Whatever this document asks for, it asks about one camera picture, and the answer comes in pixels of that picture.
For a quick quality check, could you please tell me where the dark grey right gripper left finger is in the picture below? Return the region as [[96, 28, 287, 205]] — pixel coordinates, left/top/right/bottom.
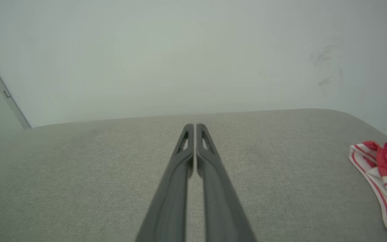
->
[[136, 123, 195, 242]]

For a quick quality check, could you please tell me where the grey fabric sofa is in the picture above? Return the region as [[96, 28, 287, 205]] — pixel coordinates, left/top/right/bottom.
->
[[0, 108, 387, 242]]

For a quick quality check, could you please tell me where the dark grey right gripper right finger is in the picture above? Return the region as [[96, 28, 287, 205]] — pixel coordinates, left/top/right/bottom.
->
[[196, 123, 257, 242]]

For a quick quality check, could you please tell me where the grey metal wall rail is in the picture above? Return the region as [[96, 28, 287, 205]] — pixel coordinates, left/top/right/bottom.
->
[[0, 40, 32, 130]]

